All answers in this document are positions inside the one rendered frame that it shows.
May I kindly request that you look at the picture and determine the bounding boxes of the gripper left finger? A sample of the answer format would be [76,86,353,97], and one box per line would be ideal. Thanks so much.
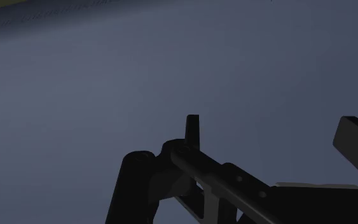
[104,114,272,224]

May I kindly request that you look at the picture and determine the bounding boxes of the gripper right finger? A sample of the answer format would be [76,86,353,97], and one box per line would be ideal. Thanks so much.
[332,115,358,186]

